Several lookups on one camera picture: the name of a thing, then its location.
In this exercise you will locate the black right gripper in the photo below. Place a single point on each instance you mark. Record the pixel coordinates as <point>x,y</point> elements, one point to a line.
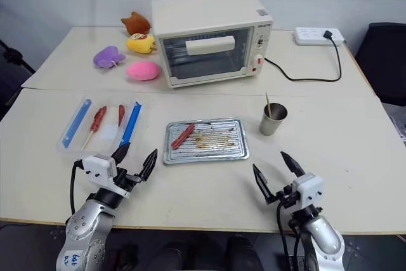
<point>287,197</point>

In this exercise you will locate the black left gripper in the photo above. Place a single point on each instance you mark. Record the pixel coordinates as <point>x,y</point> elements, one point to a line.
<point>124,180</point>

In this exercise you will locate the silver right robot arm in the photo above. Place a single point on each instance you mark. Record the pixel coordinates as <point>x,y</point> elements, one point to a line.
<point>323,236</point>

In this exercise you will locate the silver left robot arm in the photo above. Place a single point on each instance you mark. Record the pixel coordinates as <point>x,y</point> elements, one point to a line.
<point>83,224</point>

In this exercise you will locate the small red sausage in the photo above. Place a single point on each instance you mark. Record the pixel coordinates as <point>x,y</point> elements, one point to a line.
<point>121,114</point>

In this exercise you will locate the long sausage on bamboo skewer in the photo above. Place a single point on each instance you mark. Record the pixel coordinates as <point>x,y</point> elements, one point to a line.
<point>98,118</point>

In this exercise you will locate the bare bamboo skewer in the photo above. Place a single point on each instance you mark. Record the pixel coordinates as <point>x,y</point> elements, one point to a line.
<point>268,103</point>

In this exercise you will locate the metal cup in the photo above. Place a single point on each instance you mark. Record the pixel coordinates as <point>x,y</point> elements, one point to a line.
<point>269,126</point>

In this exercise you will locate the loose red sausage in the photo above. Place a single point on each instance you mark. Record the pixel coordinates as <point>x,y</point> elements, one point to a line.
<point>182,137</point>

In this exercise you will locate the metal baking tray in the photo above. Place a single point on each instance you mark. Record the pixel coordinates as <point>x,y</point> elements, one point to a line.
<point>219,153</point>

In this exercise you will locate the clear box with blue clips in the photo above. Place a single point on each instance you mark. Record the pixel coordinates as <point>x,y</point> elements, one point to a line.
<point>74,125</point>

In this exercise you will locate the pink plush toy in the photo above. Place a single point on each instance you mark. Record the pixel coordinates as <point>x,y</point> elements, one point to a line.
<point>142,71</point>

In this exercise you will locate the purple plush toy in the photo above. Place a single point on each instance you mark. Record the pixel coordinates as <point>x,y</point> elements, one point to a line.
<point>108,57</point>

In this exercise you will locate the yellow plush toy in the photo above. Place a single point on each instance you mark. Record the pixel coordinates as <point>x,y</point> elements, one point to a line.
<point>139,43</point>

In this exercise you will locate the brown plush toy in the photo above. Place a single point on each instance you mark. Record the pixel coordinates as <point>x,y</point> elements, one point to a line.
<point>136,23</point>

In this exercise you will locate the white power strip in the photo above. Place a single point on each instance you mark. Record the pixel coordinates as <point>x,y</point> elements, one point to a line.
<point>309,34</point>

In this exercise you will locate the black chair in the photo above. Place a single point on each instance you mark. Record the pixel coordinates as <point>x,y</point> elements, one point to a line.
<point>383,61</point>

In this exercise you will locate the black tripod stand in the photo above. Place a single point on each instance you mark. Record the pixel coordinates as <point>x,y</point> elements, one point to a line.
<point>13,55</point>

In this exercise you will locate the cream toaster oven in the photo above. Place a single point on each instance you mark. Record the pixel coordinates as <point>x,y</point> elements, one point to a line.
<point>203,14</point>

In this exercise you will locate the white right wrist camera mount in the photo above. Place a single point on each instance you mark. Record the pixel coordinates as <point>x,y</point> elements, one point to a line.
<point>309,188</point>

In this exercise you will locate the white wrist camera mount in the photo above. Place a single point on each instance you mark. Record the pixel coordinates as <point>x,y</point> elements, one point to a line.
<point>309,188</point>
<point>99,167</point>

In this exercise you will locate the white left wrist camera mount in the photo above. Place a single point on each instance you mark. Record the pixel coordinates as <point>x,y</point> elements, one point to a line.
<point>99,167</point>

